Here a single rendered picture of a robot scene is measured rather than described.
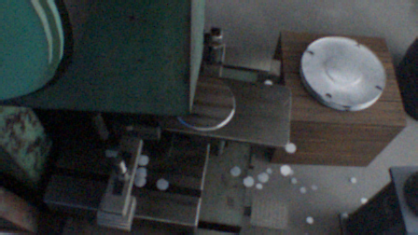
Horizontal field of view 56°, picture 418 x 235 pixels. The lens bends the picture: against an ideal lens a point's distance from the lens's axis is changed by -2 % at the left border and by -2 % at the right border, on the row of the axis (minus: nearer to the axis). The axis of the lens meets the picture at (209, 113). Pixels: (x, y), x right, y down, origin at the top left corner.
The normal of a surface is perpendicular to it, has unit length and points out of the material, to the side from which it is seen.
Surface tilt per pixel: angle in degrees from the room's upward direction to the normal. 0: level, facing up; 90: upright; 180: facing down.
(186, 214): 0
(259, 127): 0
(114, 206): 0
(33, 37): 90
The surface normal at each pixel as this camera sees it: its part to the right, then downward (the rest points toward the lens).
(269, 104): 0.05, -0.51
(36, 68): -0.15, 0.85
